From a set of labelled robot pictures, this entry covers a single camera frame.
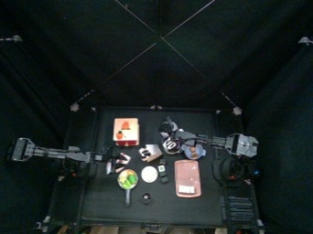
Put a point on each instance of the yellow toy corn cob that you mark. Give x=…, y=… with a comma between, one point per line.
x=122, y=180

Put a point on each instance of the white round plate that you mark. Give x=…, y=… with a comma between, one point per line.
x=149, y=174

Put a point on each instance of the small dark green sushi roll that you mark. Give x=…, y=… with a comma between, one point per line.
x=163, y=161

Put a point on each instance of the white toy sushi block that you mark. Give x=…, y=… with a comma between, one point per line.
x=181, y=189
x=188, y=189
x=193, y=189

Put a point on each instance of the pink rectangular tray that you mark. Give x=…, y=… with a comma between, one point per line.
x=188, y=173

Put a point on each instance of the metal frame bracket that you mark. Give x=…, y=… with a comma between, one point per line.
x=236, y=110
x=15, y=38
x=306, y=40
x=74, y=107

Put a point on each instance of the white toy knife block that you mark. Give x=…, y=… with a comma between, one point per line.
x=155, y=154

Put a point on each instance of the light blue bowl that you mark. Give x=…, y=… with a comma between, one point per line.
x=187, y=151

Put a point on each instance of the black pot lid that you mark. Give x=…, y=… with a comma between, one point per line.
x=176, y=147

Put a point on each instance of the tan toy bread piece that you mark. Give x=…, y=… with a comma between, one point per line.
x=192, y=150
x=196, y=155

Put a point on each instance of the toy frying pan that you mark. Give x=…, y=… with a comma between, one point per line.
x=128, y=195

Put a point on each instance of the small black cup metal rim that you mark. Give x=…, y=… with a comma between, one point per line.
x=147, y=197

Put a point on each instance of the bright green toy vegetable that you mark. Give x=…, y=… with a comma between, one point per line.
x=132, y=180

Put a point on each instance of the black cloth backdrop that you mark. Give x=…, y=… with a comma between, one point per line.
x=164, y=76

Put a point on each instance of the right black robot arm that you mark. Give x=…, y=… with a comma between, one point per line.
x=220, y=140

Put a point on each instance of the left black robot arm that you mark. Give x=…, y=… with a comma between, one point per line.
x=53, y=152

